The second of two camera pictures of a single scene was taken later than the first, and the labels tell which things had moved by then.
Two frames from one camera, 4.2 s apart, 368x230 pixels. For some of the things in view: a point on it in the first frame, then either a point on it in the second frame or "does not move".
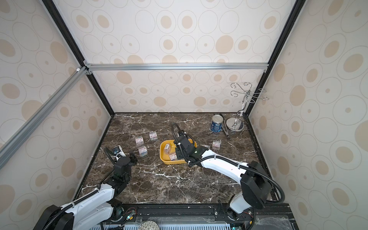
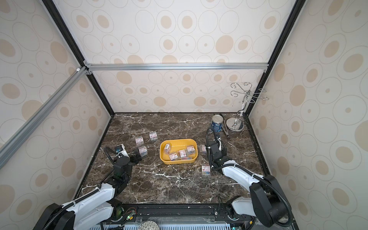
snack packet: [139, 141] does not move
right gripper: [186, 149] -> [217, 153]
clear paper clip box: [153, 136] does not move
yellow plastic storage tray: [167, 147] does not move
